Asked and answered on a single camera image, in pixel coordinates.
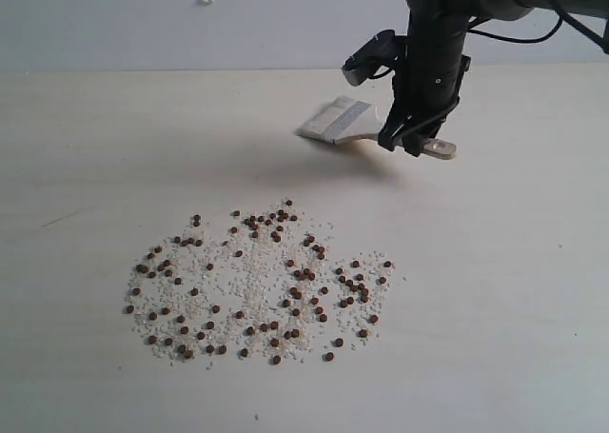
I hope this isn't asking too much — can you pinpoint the pile of rice and pellets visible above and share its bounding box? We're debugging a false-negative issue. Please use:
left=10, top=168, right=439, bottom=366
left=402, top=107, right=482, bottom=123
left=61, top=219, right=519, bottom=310
left=121, top=199, right=397, bottom=366

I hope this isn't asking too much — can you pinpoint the wooden paint brush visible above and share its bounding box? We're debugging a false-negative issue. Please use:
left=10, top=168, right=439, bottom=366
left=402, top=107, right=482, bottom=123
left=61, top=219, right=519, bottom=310
left=296, top=95, right=457, bottom=160

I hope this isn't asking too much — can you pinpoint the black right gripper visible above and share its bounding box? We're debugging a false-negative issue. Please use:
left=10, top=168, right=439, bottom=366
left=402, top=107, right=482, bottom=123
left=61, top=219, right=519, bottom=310
left=378, top=18, right=468, bottom=157

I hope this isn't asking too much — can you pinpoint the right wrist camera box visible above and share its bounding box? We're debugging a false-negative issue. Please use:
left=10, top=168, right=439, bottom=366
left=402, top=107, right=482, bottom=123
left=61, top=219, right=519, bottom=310
left=342, top=30, right=400, bottom=87

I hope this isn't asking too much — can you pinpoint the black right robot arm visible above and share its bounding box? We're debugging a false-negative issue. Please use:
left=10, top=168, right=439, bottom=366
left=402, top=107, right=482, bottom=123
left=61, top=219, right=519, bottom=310
left=378, top=0, right=608, bottom=156

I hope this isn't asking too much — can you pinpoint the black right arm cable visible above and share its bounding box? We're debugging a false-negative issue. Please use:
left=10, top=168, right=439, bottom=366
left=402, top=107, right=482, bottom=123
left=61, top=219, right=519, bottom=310
left=468, top=4, right=609, bottom=56

